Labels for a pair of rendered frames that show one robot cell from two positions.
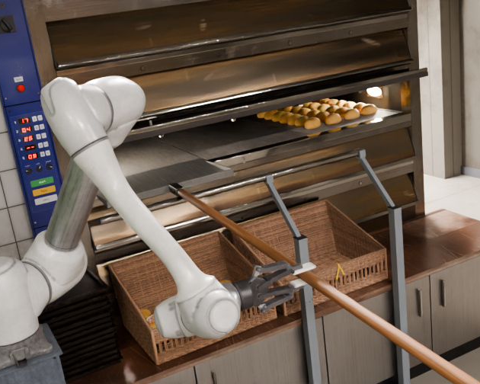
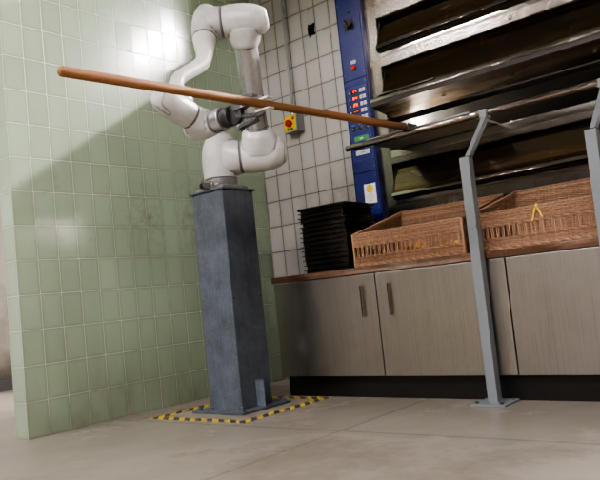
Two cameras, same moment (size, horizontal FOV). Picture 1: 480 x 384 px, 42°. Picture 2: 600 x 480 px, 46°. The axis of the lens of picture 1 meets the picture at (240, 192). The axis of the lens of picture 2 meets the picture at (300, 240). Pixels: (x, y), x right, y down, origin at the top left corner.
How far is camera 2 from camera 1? 2.83 m
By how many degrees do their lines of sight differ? 68
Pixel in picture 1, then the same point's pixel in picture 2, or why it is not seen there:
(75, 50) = (390, 35)
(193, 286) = not seen: hidden behind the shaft
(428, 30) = not seen: outside the picture
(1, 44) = (345, 39)
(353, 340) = (549, 301)
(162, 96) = (455, 63)
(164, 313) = not seen: hidden behind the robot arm
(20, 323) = (211, 166)
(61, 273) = (247, 145)
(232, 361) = (407, 279)
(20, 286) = (215, 144)
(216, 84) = (507, 46)
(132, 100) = (240, 12)
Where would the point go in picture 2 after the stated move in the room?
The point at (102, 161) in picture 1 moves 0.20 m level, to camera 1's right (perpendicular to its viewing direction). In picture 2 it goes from (196, 41) to (210, 22)
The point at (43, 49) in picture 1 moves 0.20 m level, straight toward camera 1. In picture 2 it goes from (372, 38) to (346, 32)
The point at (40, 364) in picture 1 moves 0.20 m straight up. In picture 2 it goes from (213, 192) to (210, 150)
